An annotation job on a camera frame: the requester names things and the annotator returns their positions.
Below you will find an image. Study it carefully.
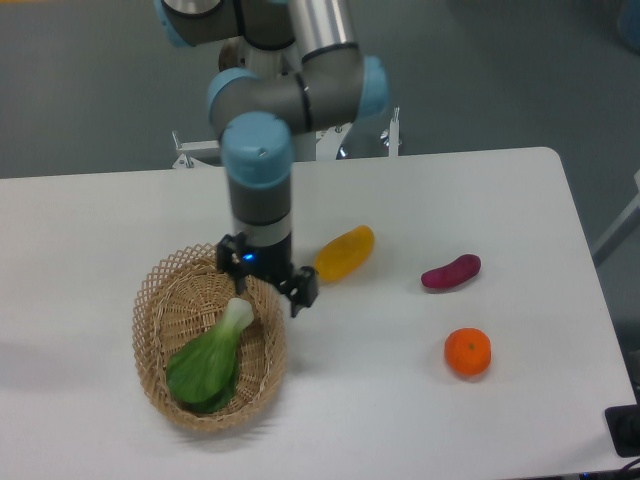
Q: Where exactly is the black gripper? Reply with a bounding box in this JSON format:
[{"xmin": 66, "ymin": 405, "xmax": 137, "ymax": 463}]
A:
[{"xmin": 216, "ymin": 233, "xmax": 319, "ymax": 317}]

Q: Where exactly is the green bok choy vegetable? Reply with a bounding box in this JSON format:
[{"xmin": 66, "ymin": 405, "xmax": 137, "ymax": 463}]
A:
[{"xmin": 166, "ymin": 298, "xmax": 254, "ymax": 414}]

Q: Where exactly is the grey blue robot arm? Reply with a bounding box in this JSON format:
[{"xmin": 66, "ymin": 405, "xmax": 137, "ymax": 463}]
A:
[{"xmin": 155, "ymin": 1, "xmax": 389, "ymax": 312}]

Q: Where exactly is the woven wicker basket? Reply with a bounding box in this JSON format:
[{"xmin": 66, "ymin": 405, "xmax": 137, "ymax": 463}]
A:
[{"xmin": 132, "ymin": 244, "xmax": 287, "ymax": 433}]

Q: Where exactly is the yellow mango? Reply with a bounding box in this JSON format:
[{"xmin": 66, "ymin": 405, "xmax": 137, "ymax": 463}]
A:
[{"xmin": 314, "ymin": 225, "xmax": 375, "ymax": 282}]

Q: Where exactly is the purple sweet potato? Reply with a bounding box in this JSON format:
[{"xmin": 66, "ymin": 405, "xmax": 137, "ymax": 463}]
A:
[{"xmin": 420, "ymin": 254, "xmax": 482, "ymax": 290}]

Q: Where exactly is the orange tangerine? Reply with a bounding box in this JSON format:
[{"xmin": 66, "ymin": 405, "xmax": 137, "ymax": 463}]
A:
[{"xmin": 444, "ymin": 328, "xmax": 492, "ymax": 377}]

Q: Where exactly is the white table leg right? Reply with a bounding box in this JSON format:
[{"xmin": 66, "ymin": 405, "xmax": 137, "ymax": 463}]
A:
[{"xmin": 591, "ymin": 171, "xmax": 639, "ymax": 268}]

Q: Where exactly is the black device at table edge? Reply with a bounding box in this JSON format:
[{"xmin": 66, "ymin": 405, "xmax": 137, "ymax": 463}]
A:
[{"xmin": 604, "ymin": 404, "xmax": 639, "ymax": 458}]

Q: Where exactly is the white metal frame bracket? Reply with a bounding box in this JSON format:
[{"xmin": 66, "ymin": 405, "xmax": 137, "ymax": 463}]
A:
[{"xmin": 171, "ymin": 105, "xmax": 403, "ymax": 170}]

